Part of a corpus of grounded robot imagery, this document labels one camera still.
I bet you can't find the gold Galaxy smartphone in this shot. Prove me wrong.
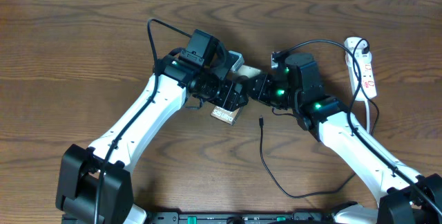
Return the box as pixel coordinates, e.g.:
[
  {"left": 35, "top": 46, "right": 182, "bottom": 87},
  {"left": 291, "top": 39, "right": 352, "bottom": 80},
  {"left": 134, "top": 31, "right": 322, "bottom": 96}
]
[{"left": 211, "top": 65, "right": 262, "bottom": 125}]

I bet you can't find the black USB charging cable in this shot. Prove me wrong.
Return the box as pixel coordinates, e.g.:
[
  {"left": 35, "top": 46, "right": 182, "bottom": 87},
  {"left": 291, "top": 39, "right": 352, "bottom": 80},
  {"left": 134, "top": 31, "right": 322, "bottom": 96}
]
[{"left": 258, "top": 39, "right": 380, "bottom": 199}]

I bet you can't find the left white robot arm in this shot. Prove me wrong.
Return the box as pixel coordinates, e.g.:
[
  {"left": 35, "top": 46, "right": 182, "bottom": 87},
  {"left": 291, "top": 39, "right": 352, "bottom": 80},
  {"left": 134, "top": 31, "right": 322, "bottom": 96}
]
[{"left": 55, "top": 30, "right": 248, "bottom": 223}]

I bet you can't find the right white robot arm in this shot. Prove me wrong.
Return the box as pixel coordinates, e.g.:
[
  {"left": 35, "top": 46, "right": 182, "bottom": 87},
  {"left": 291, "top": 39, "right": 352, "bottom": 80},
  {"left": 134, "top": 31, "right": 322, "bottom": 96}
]
[{"left": 245, "top": 53, "right": 441, "bottom": 223}]

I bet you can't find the white USB charger plug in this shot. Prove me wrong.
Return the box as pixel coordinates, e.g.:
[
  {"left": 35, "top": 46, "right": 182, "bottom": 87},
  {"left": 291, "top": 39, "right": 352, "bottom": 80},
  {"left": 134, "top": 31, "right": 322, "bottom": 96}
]
[{"left": 354, "top": 47, "right": 372, "bottom": 64}]

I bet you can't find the white power strip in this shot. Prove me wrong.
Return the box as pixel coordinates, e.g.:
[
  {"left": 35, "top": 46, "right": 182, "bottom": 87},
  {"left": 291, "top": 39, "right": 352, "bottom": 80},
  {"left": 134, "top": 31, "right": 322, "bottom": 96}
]
[{"left": 344, "top": 37, "right": 377, "bottom": 101}]

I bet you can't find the white power strip cord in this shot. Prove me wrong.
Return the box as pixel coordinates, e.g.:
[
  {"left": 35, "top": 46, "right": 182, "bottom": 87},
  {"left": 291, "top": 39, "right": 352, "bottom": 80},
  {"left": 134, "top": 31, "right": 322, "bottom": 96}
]
[{"left": 364, "top": 100, "right": 371, "bottom": 134}]

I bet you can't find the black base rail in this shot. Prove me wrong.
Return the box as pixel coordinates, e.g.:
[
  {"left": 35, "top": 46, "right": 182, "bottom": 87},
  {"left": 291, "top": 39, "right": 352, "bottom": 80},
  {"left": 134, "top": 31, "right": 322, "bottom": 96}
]
[{"left": 124, "top": 212, "right": 334, "bottom": 224}]

